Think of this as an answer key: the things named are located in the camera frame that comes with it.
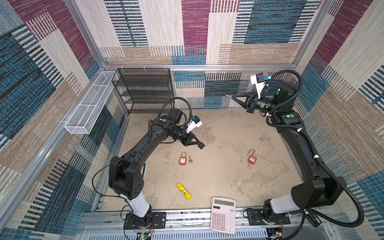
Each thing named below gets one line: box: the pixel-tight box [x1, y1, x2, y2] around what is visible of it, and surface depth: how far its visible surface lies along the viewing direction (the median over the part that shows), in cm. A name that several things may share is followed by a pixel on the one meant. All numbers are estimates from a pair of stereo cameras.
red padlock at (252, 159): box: [247, 148, 258, 165], surface depth 94 cm
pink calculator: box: [210, 197, 237, 235], surface depth 75 cm
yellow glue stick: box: [177, 183, 192, 200], surface depth 82 cm
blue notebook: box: [140, 163, 147, 181], surface depth 90 cm
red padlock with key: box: [179, 151, 187, 166], surface depth 94 cm
